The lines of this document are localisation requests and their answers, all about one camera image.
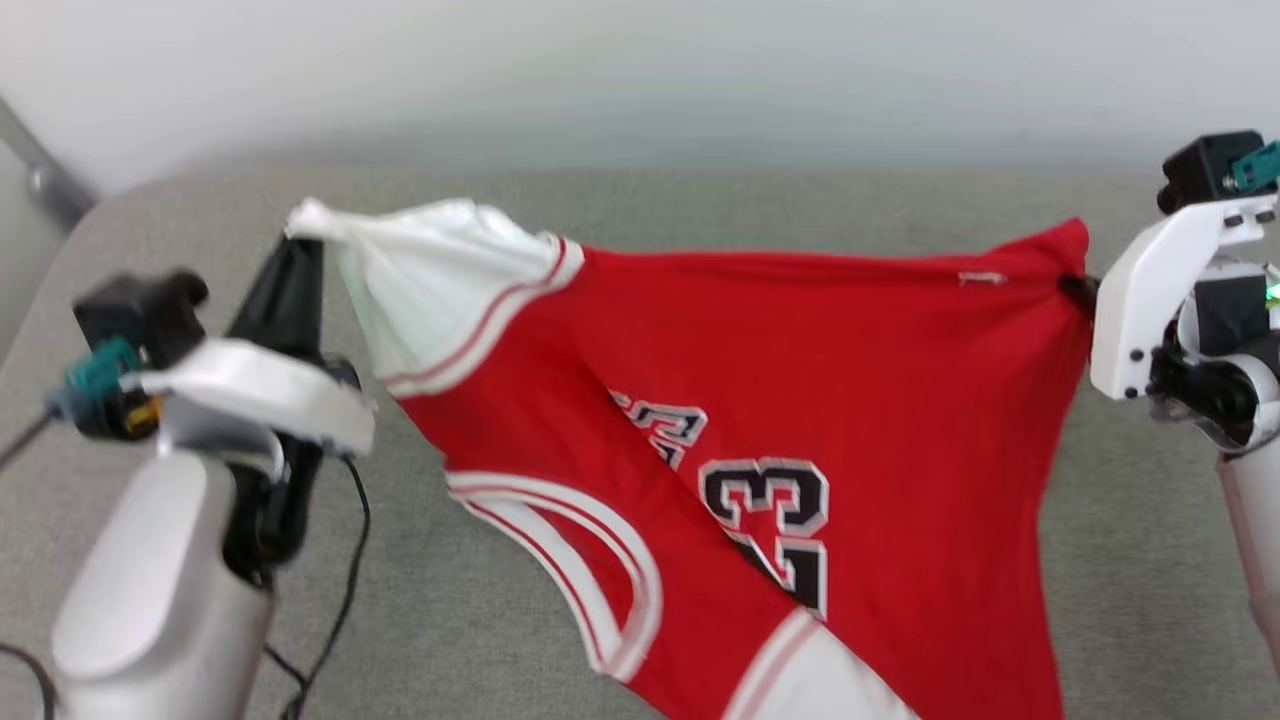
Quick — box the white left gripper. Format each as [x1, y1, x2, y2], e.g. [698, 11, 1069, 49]
[130, 237, 377, 587]

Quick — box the red basketball jersey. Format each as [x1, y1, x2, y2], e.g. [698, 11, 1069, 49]
[285, 197, 1093, 720]

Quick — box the thin black cable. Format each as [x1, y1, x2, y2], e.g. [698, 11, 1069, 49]
[280, 452, 373, 720]
[0, 643, 58, 720]
[0, 412, 53, 473]

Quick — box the teal cable connector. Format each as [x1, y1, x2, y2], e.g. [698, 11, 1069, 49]
[45, 337, 143, 421]
[1231, 140, 1280, 194]

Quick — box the grey metal wall trim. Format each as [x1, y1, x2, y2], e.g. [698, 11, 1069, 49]
[0, 98, 98, 233]

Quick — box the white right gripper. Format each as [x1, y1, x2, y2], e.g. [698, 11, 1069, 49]
[1059, 194, 1280, 452]

